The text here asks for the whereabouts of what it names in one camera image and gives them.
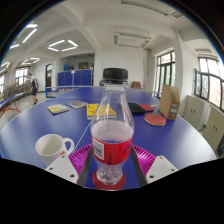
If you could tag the blue table tennis table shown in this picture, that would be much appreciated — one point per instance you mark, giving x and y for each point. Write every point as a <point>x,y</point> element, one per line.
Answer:
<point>10,100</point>

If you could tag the grey thin book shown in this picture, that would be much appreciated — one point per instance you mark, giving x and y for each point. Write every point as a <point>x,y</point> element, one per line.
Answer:
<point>77,104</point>

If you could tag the red table tennis paddle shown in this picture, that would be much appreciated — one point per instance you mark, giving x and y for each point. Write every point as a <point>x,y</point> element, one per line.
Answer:
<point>147,107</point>

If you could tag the dark door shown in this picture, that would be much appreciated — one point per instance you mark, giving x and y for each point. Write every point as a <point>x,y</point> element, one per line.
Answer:
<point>48,75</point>

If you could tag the low blue court barrier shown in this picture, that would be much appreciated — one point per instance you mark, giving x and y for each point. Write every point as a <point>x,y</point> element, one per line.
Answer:
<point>60,90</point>

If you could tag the white mug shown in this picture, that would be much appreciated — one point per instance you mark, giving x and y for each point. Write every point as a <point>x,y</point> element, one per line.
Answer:
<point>50,146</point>

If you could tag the ceiling air conditioner unit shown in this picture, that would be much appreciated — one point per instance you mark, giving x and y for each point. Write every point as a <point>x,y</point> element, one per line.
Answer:
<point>131,40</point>

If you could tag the brown chair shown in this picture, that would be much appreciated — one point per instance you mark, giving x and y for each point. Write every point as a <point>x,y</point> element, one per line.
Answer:
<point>101,83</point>
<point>136,85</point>

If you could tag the yellow book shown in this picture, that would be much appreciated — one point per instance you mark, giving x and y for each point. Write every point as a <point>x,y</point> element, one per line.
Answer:
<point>91,110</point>

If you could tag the brown cardboard box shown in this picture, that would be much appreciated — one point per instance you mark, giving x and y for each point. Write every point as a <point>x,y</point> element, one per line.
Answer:
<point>169,101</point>

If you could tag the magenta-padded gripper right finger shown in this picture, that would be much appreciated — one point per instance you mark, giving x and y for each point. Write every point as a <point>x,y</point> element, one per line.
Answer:
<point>145,160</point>

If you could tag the person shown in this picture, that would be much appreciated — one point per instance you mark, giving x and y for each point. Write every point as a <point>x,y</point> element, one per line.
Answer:
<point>33,87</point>

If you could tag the group of ceiling lights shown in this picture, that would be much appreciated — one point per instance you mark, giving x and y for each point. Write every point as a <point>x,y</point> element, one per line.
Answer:
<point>63,45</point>

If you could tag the tall black-framed window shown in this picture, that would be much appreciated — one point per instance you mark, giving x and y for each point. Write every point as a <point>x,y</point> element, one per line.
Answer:
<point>165,71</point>

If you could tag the blue partition screen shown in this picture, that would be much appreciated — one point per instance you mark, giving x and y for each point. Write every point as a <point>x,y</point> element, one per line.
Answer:
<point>75,77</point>

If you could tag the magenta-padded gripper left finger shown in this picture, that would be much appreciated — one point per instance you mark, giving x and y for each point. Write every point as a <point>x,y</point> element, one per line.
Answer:
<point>80,160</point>

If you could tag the clear red-labelled drink bottle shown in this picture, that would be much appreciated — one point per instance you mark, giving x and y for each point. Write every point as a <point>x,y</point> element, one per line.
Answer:
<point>111,146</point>

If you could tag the red paddle with tan edge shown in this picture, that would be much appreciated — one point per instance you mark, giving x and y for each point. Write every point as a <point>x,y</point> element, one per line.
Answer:
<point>155,119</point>

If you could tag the large black-framed window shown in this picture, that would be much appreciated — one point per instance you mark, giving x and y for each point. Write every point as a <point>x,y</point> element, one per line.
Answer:
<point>211,83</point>

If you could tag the beige two-door cabinet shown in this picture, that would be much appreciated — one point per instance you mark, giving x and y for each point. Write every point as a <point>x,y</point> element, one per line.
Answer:
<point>215,126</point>
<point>193,111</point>

